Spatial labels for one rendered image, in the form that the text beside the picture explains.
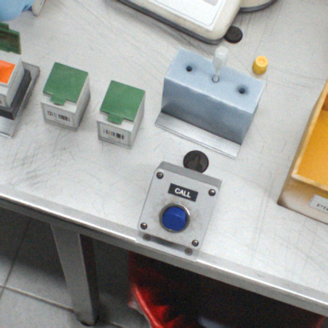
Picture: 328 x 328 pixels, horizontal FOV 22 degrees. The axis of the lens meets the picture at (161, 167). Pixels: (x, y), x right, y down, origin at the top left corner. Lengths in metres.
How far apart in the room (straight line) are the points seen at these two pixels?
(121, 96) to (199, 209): 0.15
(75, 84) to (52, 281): 0.95
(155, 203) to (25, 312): 0.97
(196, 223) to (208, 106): 0.13
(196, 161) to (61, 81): 0.17
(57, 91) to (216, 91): 0.17
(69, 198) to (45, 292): 0.88
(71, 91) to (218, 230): 0.22
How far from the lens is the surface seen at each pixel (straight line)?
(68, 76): 0.94
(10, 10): 0.44
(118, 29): 1.04
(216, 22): 1.01
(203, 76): 0.91
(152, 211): 0.89
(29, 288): 1.84
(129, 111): 0.92
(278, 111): 1.01
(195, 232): 0.89
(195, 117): 0.96
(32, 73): 1.01
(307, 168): 0.99
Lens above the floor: 1.79
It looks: 70 degrees down
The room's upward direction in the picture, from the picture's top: 8 degrees clockwise
